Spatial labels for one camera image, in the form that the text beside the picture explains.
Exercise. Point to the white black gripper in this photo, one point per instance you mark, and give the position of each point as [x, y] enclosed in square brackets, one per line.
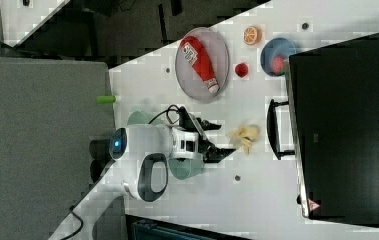
[189, 133]

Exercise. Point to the yellow plush peeled banana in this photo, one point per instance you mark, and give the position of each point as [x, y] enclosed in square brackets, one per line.
[244, 137]

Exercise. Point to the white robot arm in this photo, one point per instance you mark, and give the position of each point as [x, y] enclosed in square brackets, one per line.
[141, 155]

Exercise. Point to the silver black toaster oven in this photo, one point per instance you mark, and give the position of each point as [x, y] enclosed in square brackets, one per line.
[333, 101]

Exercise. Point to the green measuring cup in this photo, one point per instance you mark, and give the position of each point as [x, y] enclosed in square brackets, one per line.
[185, 169]

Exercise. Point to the grey round plate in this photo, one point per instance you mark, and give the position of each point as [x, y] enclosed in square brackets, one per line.
[189, 81]

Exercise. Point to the green oval colander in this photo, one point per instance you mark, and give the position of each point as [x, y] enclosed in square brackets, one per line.
[142, 117]

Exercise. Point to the red plush strawberry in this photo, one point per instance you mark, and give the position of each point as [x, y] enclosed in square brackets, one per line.
[241, 70]

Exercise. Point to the red plush ketchup bottle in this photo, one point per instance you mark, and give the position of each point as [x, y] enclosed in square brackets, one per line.
[196, 55]

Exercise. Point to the blue cup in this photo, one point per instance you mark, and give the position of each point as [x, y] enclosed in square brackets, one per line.
[277, 46]

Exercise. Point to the small black bowl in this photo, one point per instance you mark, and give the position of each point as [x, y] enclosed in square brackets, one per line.
[99, 149]

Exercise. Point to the orange slice toy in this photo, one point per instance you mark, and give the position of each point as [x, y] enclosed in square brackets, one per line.
[252, 35]

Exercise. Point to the large black bowl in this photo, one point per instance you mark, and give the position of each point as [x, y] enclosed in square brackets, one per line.
[99, 168]

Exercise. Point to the lime green cup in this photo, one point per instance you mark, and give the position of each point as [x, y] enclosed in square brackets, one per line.
[106, 99]

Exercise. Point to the blue metal frame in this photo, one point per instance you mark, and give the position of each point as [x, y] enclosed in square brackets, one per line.
[139, 228]

